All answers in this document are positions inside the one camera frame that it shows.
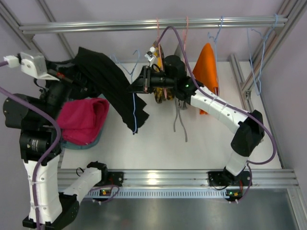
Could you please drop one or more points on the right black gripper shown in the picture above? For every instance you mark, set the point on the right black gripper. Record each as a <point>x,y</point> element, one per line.
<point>146,79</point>

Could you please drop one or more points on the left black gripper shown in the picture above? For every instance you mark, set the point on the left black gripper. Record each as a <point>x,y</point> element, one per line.
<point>78,80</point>

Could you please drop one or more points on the black trousers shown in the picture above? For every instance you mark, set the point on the black trousers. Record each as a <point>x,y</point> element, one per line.
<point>111,81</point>

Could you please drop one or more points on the blue hanger with black trousers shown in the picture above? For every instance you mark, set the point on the blue hanger with black trousers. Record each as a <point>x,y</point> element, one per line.
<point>114,58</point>

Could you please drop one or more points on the pink trousers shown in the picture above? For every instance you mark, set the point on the pink trousers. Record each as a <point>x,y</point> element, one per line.
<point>84,119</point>

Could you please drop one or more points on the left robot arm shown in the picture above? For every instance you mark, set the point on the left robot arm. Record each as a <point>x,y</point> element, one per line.
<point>40,151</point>

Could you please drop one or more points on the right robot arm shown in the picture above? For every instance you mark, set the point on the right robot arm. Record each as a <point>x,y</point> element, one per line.
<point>247,127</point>

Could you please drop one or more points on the camouflage trousers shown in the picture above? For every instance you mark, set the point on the camouflage trousers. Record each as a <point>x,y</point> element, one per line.
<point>161,94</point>

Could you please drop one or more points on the pink hanger with grey trousers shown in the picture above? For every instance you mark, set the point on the pink hanger with grey trousers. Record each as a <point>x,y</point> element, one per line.
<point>185,35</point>

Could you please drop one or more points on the orange trousers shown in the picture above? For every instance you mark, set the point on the orange trousers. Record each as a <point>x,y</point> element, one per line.
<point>205,69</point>

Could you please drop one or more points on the blue hanger with orange trousers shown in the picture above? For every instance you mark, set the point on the blue hanger with orange trousers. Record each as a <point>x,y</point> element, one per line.
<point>215,41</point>

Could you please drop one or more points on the teal plastic bin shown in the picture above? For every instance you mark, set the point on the teal plastic bin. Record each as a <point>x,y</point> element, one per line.
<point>79,146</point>

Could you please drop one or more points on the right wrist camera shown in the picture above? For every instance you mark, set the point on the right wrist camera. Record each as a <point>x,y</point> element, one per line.
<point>150,55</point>

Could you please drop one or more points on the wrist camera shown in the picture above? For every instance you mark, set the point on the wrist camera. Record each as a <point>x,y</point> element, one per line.
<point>150,55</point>
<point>31,63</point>

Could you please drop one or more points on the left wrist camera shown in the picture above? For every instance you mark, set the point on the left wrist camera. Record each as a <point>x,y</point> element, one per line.
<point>31,63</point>

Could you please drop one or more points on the grey trousers with drawstrings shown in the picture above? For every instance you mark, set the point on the grey trousers with drawstrings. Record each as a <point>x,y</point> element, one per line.
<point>179,106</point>

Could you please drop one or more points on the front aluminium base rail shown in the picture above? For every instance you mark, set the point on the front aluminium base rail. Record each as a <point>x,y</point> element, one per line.
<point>261,178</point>

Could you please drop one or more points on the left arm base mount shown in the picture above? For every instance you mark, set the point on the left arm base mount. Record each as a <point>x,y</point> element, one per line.
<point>110,188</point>

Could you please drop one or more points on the slotted grey cable duct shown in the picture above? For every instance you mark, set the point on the slotted grey cable duct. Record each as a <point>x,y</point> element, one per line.
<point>171,193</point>

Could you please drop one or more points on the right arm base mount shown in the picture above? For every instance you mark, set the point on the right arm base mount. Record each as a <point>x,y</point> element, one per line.
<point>235,187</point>

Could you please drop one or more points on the aluminium hanging rail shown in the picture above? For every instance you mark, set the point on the aluminium hanging rail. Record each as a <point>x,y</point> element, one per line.
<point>276,21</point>

